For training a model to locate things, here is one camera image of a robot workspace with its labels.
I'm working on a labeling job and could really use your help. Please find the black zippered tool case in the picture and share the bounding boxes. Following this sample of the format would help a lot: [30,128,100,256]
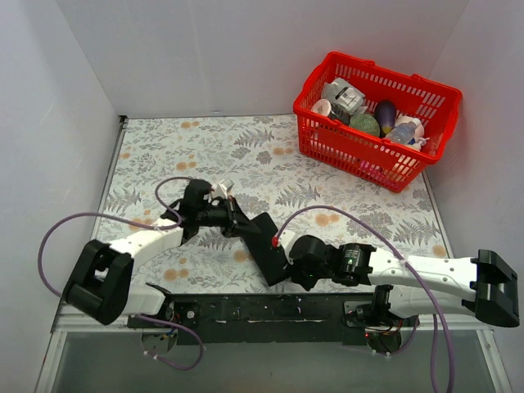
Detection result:
[242,213,291,286]

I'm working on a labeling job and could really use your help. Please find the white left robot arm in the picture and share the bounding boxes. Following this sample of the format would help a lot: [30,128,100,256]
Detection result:
[61,178,260,328]

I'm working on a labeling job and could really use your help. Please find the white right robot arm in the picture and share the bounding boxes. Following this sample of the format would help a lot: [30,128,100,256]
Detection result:
[278,231,520,328]

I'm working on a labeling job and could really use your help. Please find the floral patterned table mat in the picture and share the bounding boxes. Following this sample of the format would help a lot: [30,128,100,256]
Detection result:
[79,114,459,295]

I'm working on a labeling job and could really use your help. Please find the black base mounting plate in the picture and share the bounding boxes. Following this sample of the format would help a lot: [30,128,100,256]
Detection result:
[154,292,373,346]

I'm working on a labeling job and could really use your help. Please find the white pink cup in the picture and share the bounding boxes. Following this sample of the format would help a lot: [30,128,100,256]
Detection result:
[310,98,332,118]

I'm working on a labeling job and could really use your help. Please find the green textured ball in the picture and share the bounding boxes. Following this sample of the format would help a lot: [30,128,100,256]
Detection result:
[350,113,381,138]

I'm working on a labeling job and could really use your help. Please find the red plastic shopping basket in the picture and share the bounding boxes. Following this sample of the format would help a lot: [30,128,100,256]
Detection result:
[293,52,463,192]

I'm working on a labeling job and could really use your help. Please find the clear plastic bottle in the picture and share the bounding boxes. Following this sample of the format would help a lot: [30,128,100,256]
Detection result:
[386,121,418,145]

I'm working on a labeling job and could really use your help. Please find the white round toy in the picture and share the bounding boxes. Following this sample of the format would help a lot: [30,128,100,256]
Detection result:
[395,115,429,151]

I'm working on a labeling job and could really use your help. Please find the grey foil snack pouch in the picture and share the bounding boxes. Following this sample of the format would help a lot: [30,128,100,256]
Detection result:
[322,78,368,115]

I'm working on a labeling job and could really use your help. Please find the purple toy eggplant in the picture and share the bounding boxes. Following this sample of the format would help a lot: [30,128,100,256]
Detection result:
[373,100,397,137]

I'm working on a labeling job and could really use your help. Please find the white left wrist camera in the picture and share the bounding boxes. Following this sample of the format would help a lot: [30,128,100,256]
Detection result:
[210,179,234,199]

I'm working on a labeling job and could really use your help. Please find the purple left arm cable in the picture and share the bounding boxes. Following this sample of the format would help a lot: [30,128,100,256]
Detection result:
[37,176,207,371]

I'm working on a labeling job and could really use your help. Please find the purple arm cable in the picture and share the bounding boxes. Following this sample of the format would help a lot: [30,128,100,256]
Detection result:
[37,176,207,371]
[271,204,455,393]

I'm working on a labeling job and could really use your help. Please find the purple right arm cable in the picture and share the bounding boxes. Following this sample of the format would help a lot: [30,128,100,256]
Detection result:
[271,204,455,393]

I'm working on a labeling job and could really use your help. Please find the aluminium frame rail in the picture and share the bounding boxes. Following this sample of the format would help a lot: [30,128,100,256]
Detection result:
[36,305,513,392]

